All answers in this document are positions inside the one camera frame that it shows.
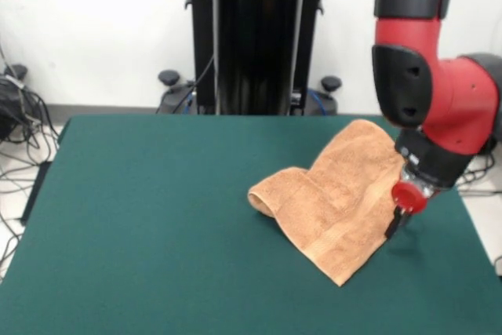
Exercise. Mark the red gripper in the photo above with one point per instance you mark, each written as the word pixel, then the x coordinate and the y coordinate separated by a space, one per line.
pixel 409 197

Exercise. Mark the tan terry towel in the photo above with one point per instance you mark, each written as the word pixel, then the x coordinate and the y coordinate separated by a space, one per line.
pixel 345 209

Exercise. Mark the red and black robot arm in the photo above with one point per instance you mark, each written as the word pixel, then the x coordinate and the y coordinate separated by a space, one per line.
pixel 443 95

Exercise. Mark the black round foot knob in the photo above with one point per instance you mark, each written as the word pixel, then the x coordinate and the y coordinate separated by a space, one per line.
pixel 168 77
pixel 332 83
pixel 16 71

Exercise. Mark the dark green tablecloth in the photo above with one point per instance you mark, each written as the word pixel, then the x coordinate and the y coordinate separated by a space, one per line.
pixel 117 213

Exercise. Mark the dark stand base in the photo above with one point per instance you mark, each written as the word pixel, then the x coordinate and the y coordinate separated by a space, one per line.
pixel 8 111

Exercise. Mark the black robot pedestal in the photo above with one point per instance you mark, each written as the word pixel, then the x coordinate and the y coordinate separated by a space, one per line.
pixel 255 37

